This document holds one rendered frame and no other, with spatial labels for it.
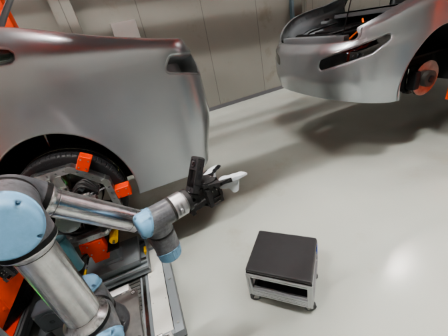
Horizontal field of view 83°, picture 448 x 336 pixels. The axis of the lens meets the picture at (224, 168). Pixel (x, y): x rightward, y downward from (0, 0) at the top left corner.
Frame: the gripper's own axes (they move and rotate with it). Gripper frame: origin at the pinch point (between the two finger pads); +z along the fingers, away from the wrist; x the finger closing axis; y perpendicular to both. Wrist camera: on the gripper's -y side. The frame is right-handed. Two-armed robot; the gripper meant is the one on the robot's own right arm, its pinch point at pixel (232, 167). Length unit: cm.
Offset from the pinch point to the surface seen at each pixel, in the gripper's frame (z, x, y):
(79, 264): -65, -105, 58
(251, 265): 18, -40, 85
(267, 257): 30, -37, 85
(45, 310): -90, -100, 71
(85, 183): -40, -91, 8
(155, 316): -42, -78, 106
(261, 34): 410, -385, -61
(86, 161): -34, -98, -2
